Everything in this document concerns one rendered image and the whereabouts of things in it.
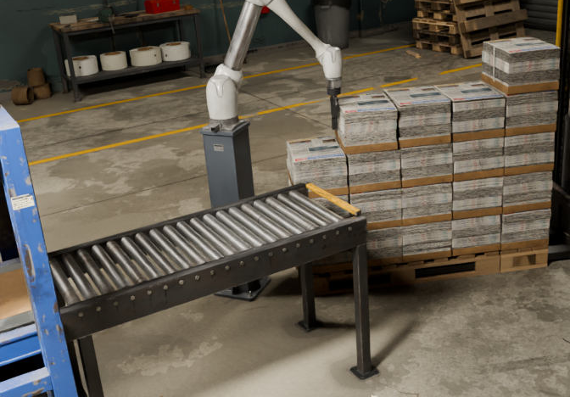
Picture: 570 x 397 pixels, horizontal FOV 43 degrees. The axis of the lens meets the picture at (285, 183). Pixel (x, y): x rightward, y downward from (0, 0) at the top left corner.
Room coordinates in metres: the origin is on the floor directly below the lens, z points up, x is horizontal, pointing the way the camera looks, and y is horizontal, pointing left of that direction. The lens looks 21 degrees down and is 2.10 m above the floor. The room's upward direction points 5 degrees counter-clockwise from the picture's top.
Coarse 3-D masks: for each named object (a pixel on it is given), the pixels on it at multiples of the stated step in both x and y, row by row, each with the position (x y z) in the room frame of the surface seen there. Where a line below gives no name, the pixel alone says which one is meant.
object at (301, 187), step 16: (272, 192) 3.26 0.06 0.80; (288, 192) 3.26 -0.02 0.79; (304, 192) 3.30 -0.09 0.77; (224, 208) 3.11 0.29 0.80; (240, 208) 3.14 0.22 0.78; (160, 224) 2.98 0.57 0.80; (96, 240) 2.86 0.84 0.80; (48, 256) 2.74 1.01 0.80; (128, 256) 2.88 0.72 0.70; (64, 272) 2.76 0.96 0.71
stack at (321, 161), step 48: (288, 144) 3.90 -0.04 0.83; (336, 144) 3.83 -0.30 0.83; (432, 144) 3.70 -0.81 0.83; (480, 144) 3.71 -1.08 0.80; (384, 192) 3.65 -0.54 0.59; (432, 192) 3.67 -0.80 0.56; (480, 192) 3.71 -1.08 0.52; (384, 240) 3.66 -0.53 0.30; (432, 240) 3.67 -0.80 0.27; (480, 240) 3.71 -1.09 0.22; (336, 288) 3.64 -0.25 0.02
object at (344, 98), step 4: (380, 92) 4.01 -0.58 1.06; (340, 96) 3.98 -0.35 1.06; (344, 96) 3.97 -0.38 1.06; (348, 96) 3.96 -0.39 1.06; (352, 96) 3.96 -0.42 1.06; (356, 96) 3.95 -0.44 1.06; (360, 96) 3.95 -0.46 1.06; (364, 96) 3.94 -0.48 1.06; (368, 96) 3.94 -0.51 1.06; (372, 96) 3.93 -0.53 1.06; (376, 96) 3.93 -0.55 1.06; (380, 96) 3.92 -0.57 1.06; (384, 96) 3.92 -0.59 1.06; (340, 100) 3.89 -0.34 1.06; (344, 100) 3.89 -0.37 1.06; (348, 100) 3.88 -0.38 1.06; (352, 100) 3.88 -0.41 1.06
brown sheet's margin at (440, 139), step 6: (396, 138) 3.71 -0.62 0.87; (414, 138) 3.67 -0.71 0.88; (420, 138) 3.67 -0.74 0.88; (426, 138) 3.67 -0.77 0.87; (432, 138) 3.68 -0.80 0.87; (438, 138) 3.68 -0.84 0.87; (444, 138) 3.68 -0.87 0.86; (450, 138) 3.68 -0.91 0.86; (402, 144) 3.67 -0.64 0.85; (408, 144) 3.67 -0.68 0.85; (414, 144) 3.67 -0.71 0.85; (420, 144) 3.67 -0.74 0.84; (426, 144) 3.67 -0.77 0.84
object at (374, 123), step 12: (348, 108) 3.72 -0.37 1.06; (360, 108) 3.70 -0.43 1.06; (372, 108) 3.69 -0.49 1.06; (384, 108) 3.67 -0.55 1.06; (348, 120) 3.63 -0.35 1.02; (360, 120) 3.63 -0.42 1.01; (372, 120) 3.64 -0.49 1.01; (384, 120) 3.64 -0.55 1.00; (348, 132) 3.64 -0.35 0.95; (360, 132) 3.64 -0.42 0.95; (372, 132) 3.64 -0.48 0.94; (384, 132) 3.65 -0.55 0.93; (348, 144) 3.63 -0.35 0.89; (360, 144) 3.64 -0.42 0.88
